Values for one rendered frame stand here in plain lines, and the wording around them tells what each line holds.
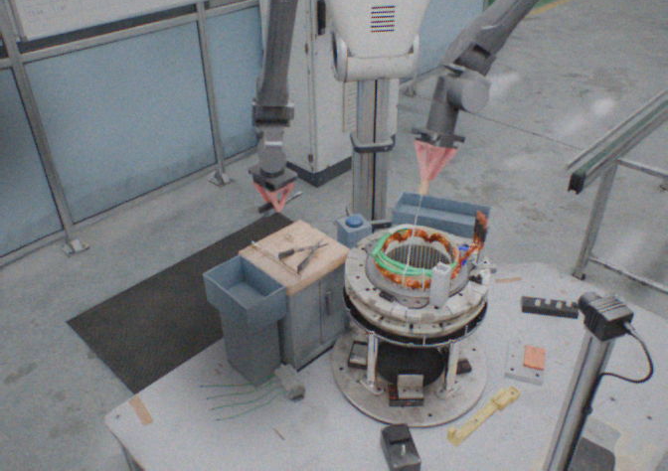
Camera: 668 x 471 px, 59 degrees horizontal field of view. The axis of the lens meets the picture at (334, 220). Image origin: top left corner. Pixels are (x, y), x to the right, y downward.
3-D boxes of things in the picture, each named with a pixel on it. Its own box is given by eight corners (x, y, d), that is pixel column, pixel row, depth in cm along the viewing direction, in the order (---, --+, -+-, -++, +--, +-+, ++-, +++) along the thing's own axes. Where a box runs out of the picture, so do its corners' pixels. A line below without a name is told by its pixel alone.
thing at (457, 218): (478, 287, 174) (492, 206, 158) (472, 311, 166) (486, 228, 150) (397, 269, 181) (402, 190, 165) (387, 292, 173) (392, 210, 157)
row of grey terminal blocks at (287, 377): (308, 396, 141) (307, 385, 139) (290, 404, 139) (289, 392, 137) (289, 370, 149) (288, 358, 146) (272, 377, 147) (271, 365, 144)
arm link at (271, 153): (293, 95, 124) (251, 94, 122) (299, 119, 115) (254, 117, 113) (289, 147, 131) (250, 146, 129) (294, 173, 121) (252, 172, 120)
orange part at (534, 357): (544, 371, 145) (544, 369, 145) (523, 366, 147) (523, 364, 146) (545, 351, 151) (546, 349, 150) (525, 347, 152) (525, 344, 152)
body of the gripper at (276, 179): (275, 192, 128) (273, 162, 123) (247, 175, 134) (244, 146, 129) (298, 181, 131) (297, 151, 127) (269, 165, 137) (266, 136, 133)
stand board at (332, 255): (289, 296, 132) (288, 288, 131) (239, 259, 144) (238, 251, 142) (352, 257, 144) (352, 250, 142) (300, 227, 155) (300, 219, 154)
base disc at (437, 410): (428, 458, 126) (429, 456, 126) (299, 367, 148) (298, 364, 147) (516, 356, 150) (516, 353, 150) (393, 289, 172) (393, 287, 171)
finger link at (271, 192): (274, 221, 133) (271, 185, 128) (254, 208, 137) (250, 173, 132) (297, 209, 137) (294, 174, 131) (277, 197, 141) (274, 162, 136)
